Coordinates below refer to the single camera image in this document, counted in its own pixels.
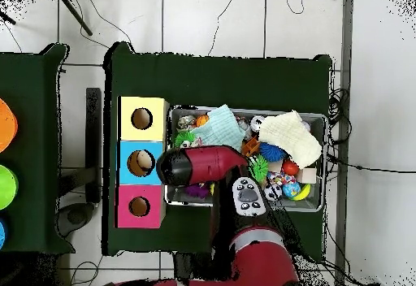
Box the purple spiky ball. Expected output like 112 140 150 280
184 183 210 200

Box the wooden box with three holes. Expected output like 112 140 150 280
115 95 171 229

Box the clear mesh bin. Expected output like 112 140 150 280
163 104 328 213

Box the mint knitted cloth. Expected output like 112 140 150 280
190 104 246 152

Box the green spiky googly-eyed ball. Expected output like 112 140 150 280
248 154 270 184
173 131 197 149

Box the blue spiky ball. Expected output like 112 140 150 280
258 141 288 163

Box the small soccer ball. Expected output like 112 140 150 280
264 183 283 202

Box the cream knitted cloth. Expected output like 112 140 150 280
258 109 323 170

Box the black upright stand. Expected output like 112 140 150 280
84 87 102 204

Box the grey round stand base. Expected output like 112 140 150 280
56 201 96 239

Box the black tripod leg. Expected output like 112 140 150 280
0 8 16 26
58 0 93 37

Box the dark green side tablecloth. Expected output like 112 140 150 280
0 42 76 255

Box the orange bowl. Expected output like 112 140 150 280
0 97 19 154

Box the green bowl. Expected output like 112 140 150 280
0 164 20 210

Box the blue bowl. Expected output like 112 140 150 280
0 217 8 250

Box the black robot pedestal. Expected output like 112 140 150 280
172 252 215 280

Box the black cable bundle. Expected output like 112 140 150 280
327 87 353 145

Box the black floor cable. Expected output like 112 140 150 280
326 154 416 174

